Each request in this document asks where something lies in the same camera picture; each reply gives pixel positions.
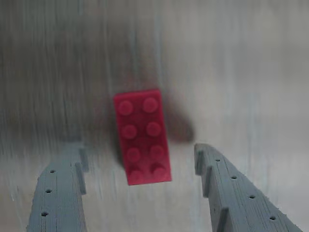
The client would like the white plastic gripper finger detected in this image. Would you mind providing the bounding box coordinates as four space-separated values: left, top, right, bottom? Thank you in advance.
26 142 90 232
194 143 304 232

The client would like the red lego brick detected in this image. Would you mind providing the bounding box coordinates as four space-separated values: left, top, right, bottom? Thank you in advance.
113 88 173 186

